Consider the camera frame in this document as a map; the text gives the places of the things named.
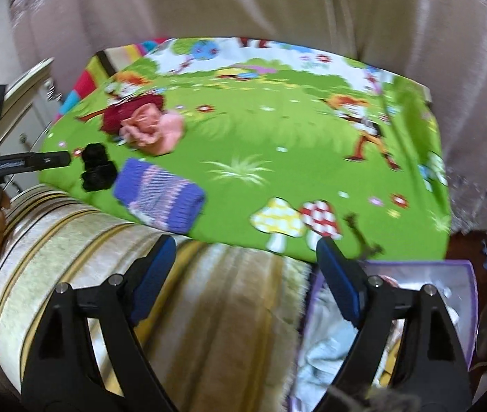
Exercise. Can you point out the black fuzzy cloth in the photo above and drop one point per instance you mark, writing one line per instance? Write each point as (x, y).
(100, 172)

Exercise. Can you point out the purple plastic storage box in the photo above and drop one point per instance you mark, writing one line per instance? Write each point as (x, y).
(328, 336)

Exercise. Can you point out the beige curtain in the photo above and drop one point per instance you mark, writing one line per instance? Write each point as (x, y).
(440, 43)

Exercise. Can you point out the white ornate cabinet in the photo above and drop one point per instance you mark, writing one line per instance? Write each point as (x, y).
(30, 107)

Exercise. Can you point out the dark red fuzzy cloth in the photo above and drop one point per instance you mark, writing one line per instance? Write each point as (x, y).
(116, 113)

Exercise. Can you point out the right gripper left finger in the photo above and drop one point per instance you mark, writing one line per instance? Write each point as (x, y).
(61, 372)

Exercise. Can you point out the purple knitted sock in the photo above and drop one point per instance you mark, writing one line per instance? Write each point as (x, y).
(157, 197)

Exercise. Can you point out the pink knitted cloth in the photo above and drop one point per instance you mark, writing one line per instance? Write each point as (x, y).
(153, 131)

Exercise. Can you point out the green cartoon print tablecloth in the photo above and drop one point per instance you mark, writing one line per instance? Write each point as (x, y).
(289, 143)

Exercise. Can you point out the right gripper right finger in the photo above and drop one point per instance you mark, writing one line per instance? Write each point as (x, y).
(430, 368)

